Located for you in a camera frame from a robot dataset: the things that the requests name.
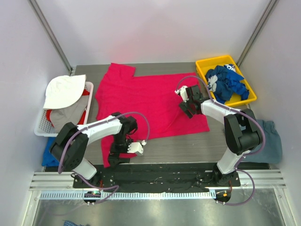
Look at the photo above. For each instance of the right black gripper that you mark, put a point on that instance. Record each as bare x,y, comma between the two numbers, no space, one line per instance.
190,103

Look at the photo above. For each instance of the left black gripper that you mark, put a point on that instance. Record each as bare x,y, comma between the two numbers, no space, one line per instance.
116,155

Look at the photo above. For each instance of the pink t shirt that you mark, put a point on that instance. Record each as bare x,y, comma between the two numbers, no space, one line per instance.
150,99

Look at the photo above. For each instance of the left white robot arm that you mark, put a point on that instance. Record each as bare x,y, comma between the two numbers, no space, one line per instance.
71,142

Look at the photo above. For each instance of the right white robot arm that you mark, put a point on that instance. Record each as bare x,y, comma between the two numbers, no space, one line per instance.
242,132

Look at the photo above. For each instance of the blue t shirt in tray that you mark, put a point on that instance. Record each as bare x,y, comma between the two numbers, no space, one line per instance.
223,81

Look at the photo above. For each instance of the yellow plastic tray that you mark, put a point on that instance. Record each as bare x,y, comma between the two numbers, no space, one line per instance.
204,65

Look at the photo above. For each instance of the blue cloth at left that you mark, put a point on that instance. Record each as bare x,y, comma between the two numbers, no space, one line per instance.
48,159

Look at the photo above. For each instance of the grey t shirt in basket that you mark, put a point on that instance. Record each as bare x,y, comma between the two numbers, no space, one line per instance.
68,113

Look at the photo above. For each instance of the white plastic basket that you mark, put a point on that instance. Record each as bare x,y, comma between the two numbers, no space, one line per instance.
43,126

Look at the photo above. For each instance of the white t shirt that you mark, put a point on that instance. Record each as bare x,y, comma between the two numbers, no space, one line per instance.
63,91

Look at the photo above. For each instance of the grey-blue t shirt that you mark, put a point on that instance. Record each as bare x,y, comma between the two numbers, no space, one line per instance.
272,152

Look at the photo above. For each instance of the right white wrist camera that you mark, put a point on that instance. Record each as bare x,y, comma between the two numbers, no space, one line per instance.
182,93

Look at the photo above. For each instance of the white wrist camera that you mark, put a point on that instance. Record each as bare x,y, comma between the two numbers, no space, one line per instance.
182,93
136,147

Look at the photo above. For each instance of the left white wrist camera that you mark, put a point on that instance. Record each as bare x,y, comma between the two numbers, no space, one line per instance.
136,147

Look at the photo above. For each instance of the white slotted cable duct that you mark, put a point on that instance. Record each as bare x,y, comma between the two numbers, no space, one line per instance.
89,195

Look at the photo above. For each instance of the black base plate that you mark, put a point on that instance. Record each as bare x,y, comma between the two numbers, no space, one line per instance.
160,178

